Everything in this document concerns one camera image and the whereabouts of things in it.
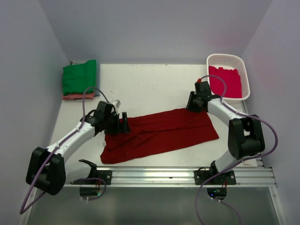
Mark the white plastic basket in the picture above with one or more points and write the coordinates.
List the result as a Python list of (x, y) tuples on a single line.
[(228, 61)]

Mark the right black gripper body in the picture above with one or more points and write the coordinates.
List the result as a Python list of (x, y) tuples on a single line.
[(193, 105)]

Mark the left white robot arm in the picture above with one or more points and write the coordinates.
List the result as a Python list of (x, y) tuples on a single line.
[(47, 170)]

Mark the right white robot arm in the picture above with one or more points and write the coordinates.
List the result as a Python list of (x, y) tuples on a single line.
[(245, 135)]

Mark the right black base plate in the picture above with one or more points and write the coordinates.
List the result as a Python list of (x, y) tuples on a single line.
[(202, 174)]

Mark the pink folded t-shirt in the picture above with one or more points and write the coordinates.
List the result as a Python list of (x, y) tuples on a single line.
[(77, 96)]

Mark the aluminium mounting rail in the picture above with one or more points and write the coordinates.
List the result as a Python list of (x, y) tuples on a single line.
[(176, 168)]

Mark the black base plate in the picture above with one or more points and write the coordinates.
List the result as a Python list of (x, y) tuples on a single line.
[(105, 175), (202, 174)]

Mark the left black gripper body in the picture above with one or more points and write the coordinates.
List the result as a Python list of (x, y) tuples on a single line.
[(113, 125)]

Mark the green folded t-shirt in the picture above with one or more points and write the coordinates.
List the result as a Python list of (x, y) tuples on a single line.
[(77, 78)]

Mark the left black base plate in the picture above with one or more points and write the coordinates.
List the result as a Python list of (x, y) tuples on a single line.
[(105, 175)]

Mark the dark red t-shirt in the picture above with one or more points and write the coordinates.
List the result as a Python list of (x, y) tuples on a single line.
[(158, 133)]

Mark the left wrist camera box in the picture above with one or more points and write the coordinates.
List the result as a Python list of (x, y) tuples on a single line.
[(116, 104)]

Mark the magenta t-shirt in basket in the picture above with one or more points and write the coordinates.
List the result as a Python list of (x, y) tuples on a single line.
[(231, 78)]

